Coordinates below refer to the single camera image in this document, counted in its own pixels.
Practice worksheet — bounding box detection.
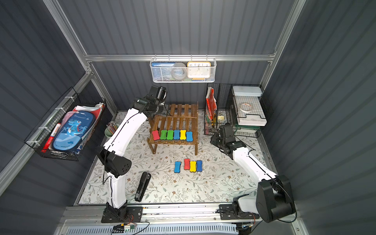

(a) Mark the blue eraser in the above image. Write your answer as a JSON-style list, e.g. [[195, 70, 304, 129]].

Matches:
[[186, 131, 193, 142], [196, 160, 203, 172], [173, 130, 180, 140]]

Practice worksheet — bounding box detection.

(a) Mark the black stapler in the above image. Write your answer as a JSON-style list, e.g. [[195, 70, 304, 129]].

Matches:
[[135, 171, 151, 202]]

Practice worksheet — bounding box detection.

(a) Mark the colored pencils bunch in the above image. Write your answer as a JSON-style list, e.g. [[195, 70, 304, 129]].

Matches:
[[106, 121, 118, 136]]

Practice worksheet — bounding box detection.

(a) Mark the clear tape roll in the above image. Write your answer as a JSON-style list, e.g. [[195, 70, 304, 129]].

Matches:
[[171, 62, 187, 81]]

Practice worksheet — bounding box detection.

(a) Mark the wooden two-tier shelf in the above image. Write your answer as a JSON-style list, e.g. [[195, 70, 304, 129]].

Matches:
[[147, 103, 198, 155]]

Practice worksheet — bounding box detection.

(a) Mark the red marker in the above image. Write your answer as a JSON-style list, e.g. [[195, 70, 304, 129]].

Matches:
[[41, 123, 61, 153]]

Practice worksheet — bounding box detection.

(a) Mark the white mesh hanging basket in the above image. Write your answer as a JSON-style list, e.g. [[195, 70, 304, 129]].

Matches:
[[149, 58, 217, 83]]

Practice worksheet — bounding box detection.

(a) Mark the white box on organizer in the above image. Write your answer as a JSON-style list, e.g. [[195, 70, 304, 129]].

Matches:
[[232, 86, 267, 127]]

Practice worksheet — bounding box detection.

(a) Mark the red eraser lower tier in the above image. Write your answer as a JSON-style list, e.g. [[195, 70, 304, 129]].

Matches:
[[152, 130, 160, 141]]

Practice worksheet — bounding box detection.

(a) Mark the blue box in basket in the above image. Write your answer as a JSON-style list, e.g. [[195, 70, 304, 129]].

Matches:
[[150, 62, 175, 82]]

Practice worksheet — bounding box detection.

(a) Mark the black wire desk organizer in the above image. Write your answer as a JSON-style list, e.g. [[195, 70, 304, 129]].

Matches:
[[204, 83, 264, 138]]

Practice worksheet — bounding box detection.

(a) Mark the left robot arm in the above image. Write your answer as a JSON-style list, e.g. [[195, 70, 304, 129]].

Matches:
[[98, 86, 167, 210]]

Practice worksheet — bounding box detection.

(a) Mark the black wire wall basket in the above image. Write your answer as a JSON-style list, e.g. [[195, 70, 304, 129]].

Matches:
[[24, 88, 106, 161]]

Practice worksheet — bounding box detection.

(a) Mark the tape roll on organizer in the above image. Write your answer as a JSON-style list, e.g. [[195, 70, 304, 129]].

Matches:
[[239, 103, 253, 114]]

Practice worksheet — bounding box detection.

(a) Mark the yellow eraser tier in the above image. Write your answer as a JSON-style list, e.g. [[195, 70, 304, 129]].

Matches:
[[180, 130, 187, 140]]

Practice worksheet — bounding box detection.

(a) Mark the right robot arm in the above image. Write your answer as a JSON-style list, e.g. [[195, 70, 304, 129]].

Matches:
[[210, 123, 297, 223]]

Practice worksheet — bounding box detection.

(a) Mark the green eraser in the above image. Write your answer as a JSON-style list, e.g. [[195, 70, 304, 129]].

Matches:
[[160, 130, 167, 141], [166, 130, 174, 141]]

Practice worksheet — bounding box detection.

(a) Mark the blue eraser tier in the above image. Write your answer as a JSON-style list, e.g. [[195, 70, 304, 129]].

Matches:
[[174, 161, 181, 173]]

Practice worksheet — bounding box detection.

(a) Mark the red book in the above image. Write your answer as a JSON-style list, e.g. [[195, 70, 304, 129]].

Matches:
[[206, 87, 217, 120]]

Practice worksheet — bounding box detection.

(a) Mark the blue dinosaur pencil case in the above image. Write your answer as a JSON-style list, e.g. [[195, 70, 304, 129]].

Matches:
[[52, 111, 95, 152]]

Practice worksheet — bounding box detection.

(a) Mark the green pencil cup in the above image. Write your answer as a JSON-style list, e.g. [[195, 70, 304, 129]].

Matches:
[[104, 123, 118, 138]]

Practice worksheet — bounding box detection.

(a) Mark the yellow alarm clock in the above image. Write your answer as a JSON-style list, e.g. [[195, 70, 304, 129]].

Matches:
[[187, 61, 212, 80]]

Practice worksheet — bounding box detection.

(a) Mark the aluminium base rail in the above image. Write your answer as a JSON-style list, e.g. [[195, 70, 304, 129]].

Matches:
[[55, 203, 308, 235]]

